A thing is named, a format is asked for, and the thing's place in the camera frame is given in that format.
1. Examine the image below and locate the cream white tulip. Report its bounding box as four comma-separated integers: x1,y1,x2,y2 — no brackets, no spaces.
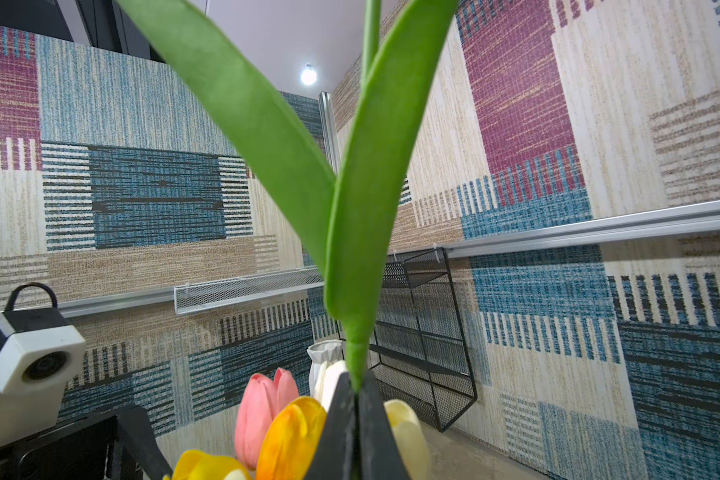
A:
384,399,432,480

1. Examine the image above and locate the orange yellow tulip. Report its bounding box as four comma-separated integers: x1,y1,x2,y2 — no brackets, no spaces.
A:
256,396,327,480

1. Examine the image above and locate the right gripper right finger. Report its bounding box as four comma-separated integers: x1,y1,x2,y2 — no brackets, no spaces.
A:
357,371,410,480

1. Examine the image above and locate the black wire shelf rack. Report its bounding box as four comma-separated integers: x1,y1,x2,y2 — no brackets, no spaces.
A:
368,247,478,432

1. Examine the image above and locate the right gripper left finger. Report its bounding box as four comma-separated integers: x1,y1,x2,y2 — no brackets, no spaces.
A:
305,373,358,480

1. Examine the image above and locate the white ribbed ceramic vase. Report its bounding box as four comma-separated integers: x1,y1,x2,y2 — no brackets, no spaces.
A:
307,339,345,398

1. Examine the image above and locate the pink tulip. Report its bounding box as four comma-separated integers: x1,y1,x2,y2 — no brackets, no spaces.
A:
234,368,299,470

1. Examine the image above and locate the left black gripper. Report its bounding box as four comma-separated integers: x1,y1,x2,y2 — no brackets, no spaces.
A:
0,404,171,480

